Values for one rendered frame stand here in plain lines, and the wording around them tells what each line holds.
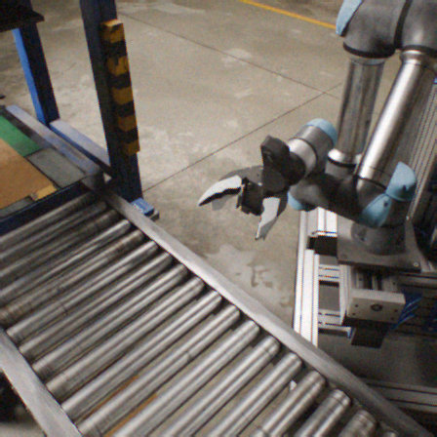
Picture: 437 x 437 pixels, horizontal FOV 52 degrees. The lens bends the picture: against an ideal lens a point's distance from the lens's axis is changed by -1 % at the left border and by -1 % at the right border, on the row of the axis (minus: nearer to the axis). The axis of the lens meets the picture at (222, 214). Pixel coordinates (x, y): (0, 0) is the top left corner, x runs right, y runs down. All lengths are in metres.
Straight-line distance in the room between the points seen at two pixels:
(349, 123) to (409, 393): 1.02
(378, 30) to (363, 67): 0.09
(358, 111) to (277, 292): 1.27
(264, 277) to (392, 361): 0.76
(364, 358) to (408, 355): 0.17
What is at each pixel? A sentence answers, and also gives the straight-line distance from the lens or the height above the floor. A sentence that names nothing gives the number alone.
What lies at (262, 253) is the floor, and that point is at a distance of 2.38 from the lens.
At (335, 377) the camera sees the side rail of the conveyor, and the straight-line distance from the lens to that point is 1.07.
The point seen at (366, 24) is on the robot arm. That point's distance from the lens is 1.05.
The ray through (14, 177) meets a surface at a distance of 1.69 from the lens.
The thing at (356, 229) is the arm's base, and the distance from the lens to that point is 1.31.
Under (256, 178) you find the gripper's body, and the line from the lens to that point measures 0.79.
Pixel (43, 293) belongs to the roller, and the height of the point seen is 0.80.
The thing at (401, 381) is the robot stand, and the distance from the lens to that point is 1.82.
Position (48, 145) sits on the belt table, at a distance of 1.83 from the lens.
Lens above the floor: 1.72
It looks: 41 degrees down
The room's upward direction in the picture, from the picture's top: straight up
